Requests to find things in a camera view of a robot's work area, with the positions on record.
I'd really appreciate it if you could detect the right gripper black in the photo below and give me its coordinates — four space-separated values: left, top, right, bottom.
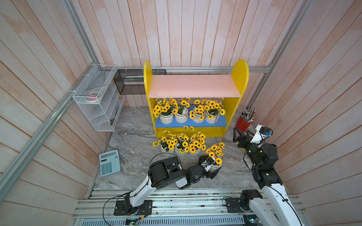
234 128 261 170

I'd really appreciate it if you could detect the sunflower pot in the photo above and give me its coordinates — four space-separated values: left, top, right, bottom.
204 100 226 124
173 98 190 123
153 98 178 125
175 132 189 154
189 132 206 154
152 130 177 153
206 142 225 167
189 99 206 123

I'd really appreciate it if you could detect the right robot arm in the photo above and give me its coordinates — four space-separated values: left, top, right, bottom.
224 125 303 226

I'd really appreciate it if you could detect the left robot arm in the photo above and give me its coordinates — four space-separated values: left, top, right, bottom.
114 154 222 218

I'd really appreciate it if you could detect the red pencil cup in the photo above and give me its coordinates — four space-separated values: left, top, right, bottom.
235 109 255 132

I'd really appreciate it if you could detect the light blue calculator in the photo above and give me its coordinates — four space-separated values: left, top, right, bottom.
99 150 120 177

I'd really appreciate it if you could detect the tape roll in rack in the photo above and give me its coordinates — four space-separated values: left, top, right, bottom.
84 90 103 103

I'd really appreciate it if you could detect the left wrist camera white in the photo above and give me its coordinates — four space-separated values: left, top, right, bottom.
204 157 215 172

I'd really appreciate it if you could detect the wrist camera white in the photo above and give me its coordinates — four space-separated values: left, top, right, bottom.
204 157 215 172
250 124 273 145

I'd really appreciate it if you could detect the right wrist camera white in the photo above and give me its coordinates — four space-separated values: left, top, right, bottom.
250 124 273 145

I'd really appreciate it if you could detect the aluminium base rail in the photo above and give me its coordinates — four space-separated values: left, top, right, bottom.
70 188 306 226

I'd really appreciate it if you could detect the black wire basket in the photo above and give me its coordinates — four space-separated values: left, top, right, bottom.
114 69 167 95

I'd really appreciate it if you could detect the white wire mesh rack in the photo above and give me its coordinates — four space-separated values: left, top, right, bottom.
73 64 124 132

